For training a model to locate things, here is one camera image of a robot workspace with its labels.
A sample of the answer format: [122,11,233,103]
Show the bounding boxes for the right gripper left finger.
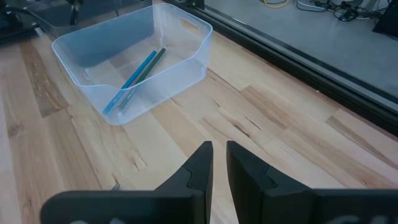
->
[154,140,215,224]

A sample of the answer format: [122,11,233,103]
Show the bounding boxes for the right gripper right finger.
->
[226,140,315,224]

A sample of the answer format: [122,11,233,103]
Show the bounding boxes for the blue pencil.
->
[102,50,158,115]

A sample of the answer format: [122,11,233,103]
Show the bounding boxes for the dark green pencil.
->
[118,47,168,111]

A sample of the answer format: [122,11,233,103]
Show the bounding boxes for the clear plastic bin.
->
[50,2,214,126]

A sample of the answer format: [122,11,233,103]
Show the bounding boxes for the black floor box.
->
[371,0,398,39]

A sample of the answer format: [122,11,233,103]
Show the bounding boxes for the black table edge rail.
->
[160,0,398,138]

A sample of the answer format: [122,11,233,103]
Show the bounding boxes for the yellow floor cable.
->
[262,0,290,9]

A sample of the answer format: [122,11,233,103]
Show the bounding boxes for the tangled black floor cables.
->
[296,0,387,22]

